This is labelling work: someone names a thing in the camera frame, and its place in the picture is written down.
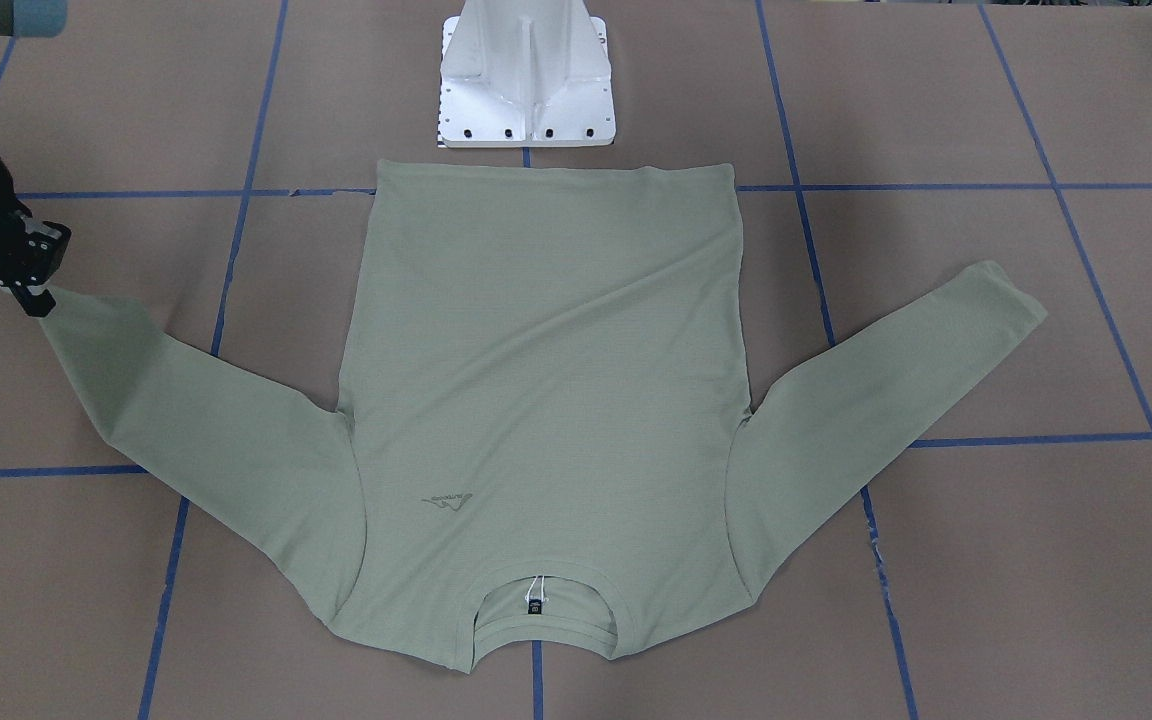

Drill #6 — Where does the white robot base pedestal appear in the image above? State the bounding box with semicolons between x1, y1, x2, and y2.
435;1;617;149

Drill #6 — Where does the light green long-sleeve shirt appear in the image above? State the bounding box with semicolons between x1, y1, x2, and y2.
41;161;1046;673

